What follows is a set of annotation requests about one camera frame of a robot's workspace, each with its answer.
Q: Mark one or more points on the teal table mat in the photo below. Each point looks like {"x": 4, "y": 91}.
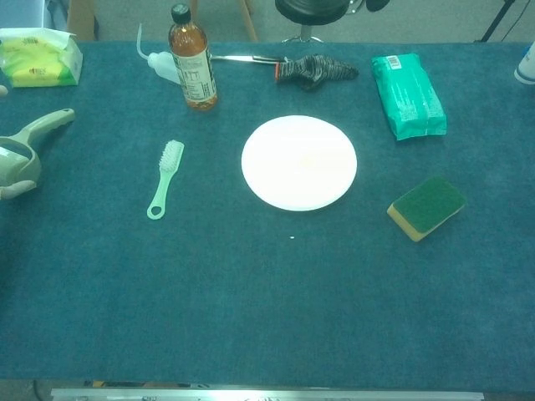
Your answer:
{"x": 251, "y": 292}

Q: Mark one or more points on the grey knit work glove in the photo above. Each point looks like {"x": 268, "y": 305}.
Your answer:
{"x": 317, "y": 69}

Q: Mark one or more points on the white round plate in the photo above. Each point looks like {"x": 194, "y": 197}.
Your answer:
{"x": 284, "y": 184}

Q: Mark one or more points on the green yellow sponge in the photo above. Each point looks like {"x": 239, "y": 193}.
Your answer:
{"x": 426, "y": 204}

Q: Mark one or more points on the green wet wipes pack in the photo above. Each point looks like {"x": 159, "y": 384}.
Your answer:
{"x": 409, "y": 100}

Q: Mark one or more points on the yellow tissue pack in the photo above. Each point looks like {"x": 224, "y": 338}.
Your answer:
{"x": 37, "y": 62}

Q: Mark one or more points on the sage green lint roller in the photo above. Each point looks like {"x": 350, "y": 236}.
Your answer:
{"x": 46, "y": 124}

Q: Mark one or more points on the wooden leg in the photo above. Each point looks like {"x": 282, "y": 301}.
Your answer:
{"x": 247, "y": 18}

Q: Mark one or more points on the black stool with chrome post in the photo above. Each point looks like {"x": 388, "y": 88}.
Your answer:
{"x": 309, "y": 10}

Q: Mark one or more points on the light green plastic brush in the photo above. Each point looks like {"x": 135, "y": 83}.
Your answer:
{"x": 171, "y": 156}

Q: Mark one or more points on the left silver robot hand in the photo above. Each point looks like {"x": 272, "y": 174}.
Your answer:
{"x": 16, "y": 190}

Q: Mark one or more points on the white plastic squeeze bottle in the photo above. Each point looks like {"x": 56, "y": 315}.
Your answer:
{"x": 164, "y": 64}

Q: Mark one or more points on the white container with blue print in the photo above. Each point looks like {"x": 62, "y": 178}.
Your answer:
{"x": 526, "y": 67}

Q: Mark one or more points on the amber bottle with black cap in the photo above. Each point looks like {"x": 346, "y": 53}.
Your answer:
{"x": 194, "y": 62}

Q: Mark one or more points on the aluminium profile rail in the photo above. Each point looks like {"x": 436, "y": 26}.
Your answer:
{"x": 267, "y": 394}

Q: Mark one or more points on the black tripod leg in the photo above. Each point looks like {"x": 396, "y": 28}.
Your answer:
{"x": 493, "y": 26}

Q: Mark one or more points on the wooden panel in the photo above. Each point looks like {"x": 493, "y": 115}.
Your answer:
{"x": 81, "y": 18}

